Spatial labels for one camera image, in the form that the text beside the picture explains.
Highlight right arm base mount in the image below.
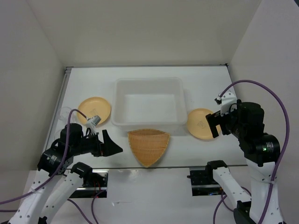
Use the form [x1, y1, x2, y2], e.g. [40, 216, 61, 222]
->
[187, 161, 229, 196]

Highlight clear glass cup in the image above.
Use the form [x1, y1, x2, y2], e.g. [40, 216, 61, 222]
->
[57, 107, 71, 122]

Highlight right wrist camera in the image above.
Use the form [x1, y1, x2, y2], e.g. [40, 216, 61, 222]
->
[214, 91, 237, 115]

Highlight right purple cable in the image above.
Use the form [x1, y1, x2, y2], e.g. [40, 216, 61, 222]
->
[212, 80, 291, 224]

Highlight purple cable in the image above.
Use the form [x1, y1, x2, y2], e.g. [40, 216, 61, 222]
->
[212, 80, 291, 224]
[0, 109, 108, 224]

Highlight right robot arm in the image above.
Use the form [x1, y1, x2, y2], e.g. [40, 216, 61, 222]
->
[205, 100, 284, 224]

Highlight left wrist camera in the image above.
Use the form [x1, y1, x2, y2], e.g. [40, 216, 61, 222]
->
[85, 115, 101, 133]

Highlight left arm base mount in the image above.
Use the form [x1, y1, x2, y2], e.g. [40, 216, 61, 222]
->
[70, 169, 108, 199]

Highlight white plastic bin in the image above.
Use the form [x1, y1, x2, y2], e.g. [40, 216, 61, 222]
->
[111, 77, 187, 132]

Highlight woven bamboo basket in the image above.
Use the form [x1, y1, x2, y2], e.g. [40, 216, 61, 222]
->
[128, 129, 171, 168]

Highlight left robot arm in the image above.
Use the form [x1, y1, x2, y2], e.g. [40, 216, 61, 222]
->
[7, 123, 123, 224]

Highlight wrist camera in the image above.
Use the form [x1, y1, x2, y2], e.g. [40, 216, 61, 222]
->
[85, 115, 101, 133]
[214, 91, 237, 115]

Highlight tan plate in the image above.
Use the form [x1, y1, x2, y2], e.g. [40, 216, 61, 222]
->
[187, 108, 213, 140]
[78, 97, 111, 127]

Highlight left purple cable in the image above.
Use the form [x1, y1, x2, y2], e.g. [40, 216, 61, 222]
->
[0, 109, 108, 224]

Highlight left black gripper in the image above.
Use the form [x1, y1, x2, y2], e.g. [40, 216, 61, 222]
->
[72, 128, 123, 156]

